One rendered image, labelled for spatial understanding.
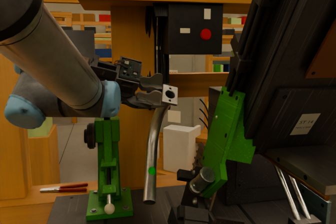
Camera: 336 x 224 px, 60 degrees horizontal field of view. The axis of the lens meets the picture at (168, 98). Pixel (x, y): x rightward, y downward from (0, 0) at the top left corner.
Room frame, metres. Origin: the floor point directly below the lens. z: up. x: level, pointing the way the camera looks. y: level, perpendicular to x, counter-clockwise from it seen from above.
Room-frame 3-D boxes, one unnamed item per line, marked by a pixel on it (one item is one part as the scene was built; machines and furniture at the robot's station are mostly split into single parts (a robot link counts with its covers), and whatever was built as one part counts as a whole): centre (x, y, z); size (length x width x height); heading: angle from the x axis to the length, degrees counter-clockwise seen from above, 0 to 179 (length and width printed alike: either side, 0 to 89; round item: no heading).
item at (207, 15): (0.95, -0.07, 1.42); 0.17 x 0.12 x 0.15; 101
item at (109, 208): (0.73, 0.16, 0.96); 0.06 x 0.03 x 0.06; 11
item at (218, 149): (0.69, -0.16, 1.17); 0.13 x 0.12 x 0.20; 101
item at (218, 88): (0.92, -0.30, 1.07); 0.30 x 0.18 x 0.34; 101
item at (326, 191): (0.69, -0.32, 1.11); 0.39 x 0.16 x 0.03; 11
